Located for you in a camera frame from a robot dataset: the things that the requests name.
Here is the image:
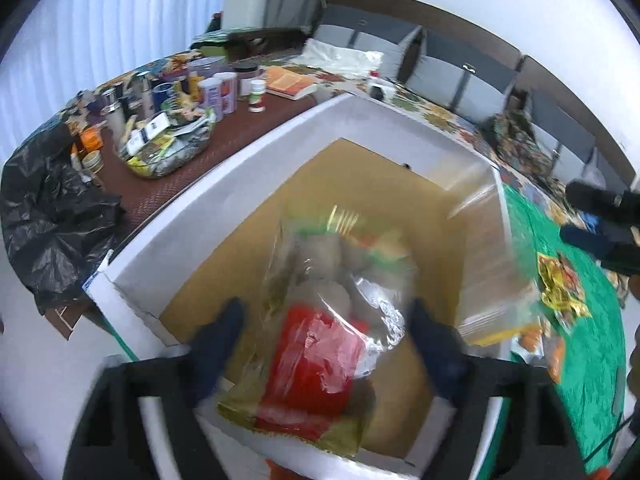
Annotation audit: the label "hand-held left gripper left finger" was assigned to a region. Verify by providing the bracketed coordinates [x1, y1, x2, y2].
[62, 297, 248, 480]

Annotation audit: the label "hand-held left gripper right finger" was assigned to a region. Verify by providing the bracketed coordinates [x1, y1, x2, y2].
[410, 299, 586, 480]

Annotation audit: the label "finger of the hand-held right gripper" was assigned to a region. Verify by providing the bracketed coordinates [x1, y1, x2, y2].
[565, 180, 640, 231]
[560, 225, 640, 276]

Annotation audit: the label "clear snack bag red label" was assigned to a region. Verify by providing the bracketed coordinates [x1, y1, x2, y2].
[217, 205, 421, 458]

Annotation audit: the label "white box with brown inside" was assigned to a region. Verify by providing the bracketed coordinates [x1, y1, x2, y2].
[82, 92, 513, 480]

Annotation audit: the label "clear plastic bag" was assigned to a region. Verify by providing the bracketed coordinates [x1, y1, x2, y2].
[582, 152, 608, 186]

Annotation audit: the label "yellow snack packet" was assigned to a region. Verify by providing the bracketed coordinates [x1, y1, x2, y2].
[537, 252, 593, 318]

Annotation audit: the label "clear zip bag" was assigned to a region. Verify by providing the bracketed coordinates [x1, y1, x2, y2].
[447, 160, 538, 346]

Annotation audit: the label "dark floral cloth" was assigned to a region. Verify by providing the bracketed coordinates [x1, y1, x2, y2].
[492, 107, 556, 181]

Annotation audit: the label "orange snack packet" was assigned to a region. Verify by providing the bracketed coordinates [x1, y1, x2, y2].
[517, 320, 568, 383]

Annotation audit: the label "green patterned cloth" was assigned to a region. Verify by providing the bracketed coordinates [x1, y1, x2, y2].
[500, 180, 626, 473]

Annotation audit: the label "clear bag of packets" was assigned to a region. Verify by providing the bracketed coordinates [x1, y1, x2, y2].
[117, 110, 217, 178]

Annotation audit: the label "black garbage bag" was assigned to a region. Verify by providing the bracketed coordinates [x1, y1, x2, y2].
[0, 125, 126, 316]

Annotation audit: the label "orange box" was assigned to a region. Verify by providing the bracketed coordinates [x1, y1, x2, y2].
[80, 127, 105, 153]

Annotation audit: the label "brown wooden headboard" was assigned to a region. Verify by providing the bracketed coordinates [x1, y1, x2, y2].
[325, 0, 640, 181]

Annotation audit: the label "purple and white canister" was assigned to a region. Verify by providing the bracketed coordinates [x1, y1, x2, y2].
[212, 72, 238, 116]
[197, 79, 223, 122]

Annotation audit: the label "white bottle green label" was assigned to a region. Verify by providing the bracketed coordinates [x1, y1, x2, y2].
[248, 79, 267, 113]

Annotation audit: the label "blue cup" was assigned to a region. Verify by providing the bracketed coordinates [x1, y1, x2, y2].
[152, 82, 176, 111]

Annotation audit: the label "dark pump bottle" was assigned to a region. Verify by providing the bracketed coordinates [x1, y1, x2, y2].
[137, 72, 153, 111]

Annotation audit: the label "orange book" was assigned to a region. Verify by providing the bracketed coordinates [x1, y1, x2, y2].
[265, 67, 319, 101]

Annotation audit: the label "dark lid jar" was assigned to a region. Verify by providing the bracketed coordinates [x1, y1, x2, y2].
[232, 61, 260, 98]

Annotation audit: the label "large purple lid jar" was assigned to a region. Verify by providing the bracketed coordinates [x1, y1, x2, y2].
[189, 56, 226, 81]

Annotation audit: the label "white plastic bag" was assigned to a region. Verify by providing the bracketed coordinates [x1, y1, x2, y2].
[300, 37, 386, 81]

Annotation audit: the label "dark green cloth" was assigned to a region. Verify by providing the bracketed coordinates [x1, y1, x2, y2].
[192, 25, 306, 58]

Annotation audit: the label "white window blinds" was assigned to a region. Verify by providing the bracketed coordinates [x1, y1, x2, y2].
[0, 0, 226, 161]

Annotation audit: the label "grey strapped cushion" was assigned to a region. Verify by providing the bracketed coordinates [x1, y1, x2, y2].
[315, 10, 421, 68]
[525, 90, 616, 186]
[405, 27, 526, 126]

